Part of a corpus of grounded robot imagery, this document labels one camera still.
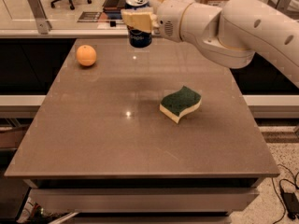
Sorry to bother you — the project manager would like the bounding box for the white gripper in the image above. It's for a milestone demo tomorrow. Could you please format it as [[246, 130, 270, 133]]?
[[121, 0, 194, 42]]

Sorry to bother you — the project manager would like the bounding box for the blue pepsi can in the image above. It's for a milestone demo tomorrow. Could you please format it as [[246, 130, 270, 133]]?
[[125, 0, 152, 48]]

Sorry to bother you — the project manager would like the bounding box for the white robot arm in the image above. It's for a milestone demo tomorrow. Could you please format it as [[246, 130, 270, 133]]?
[[121, 0, 299, 87]]

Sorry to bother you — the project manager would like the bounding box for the orange fruit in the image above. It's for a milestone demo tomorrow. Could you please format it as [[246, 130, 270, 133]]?
[[76, 45, 97, 67]]

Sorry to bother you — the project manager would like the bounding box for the green yellow sponge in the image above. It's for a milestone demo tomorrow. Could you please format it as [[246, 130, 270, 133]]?
[[160, 86, 202, 123]]

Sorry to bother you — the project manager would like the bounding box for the table drawer base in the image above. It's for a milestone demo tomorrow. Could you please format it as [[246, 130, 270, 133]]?
[[29, 188, 259, 224]]

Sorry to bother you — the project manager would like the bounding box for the left metal railing post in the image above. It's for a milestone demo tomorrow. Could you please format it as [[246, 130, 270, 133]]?
[[27, 0, 51, 35]]

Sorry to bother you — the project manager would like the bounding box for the black power adapter with cable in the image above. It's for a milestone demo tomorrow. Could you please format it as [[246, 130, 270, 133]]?
[[271, 164, 299, 224]]

